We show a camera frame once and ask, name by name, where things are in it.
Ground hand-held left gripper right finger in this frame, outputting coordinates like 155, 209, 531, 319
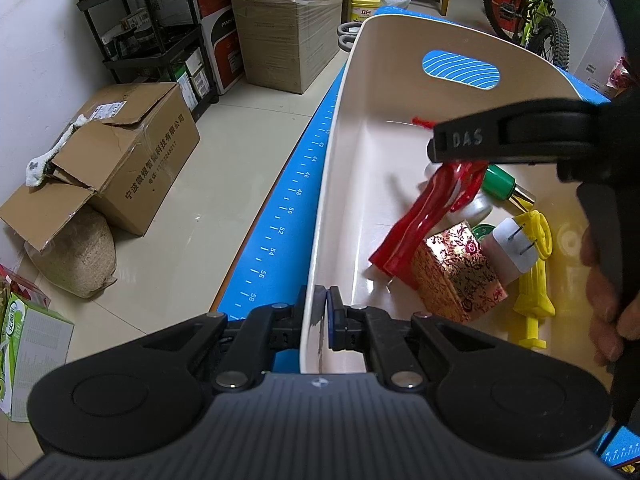
327, 285, 494, 394

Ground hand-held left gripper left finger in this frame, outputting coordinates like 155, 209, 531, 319
142, 285, 307, 394

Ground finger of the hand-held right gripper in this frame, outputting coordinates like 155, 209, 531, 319
427, 109, 506, 164

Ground green capped bottle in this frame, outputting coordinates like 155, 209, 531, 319
481, 165, 537, 212

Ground red plastic strip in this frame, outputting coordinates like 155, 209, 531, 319
369, 117, 489, 291

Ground beige plastic storage bin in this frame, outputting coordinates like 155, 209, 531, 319
299, 14, 621, 376

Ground red floral brocade box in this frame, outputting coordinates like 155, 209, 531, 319
410, 220, 509, 324

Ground person's right hand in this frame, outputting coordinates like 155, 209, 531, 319
581, 227, 640, 366

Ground red plastic bag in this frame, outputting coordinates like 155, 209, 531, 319
606, 57, 632, 92

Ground blue table mat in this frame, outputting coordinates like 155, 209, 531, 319
215, 6, 640, 471

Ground white chest freezer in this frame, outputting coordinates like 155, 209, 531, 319
569, 0, 627, 97

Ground white power plug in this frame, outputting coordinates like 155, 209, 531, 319
479, 216, 544, 275

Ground green and black bicycle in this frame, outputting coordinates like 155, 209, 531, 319
482, 0, 571, 69

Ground yellow plastic toy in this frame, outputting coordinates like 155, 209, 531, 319
509, 209, 557, 351

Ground taped cardboard box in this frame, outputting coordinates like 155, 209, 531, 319
232, 0, 347, 95

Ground torn cardboard box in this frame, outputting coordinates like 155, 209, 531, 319
0, 81, 201, 254

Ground beige grain sack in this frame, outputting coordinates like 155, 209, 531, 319
24, 204, 119, 300

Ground red and white appliance box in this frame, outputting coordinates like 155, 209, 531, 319
192, 0, 246, 95

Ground green and white box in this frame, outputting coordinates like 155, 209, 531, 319
0, 292, 75, 424

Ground red snack packet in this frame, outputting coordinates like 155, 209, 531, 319
0, 264, 52, 309

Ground black shelf rack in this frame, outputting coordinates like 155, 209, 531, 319
76, 0, 219, 122

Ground grey handled scissors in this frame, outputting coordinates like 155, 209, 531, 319
336, 22, 359, 54

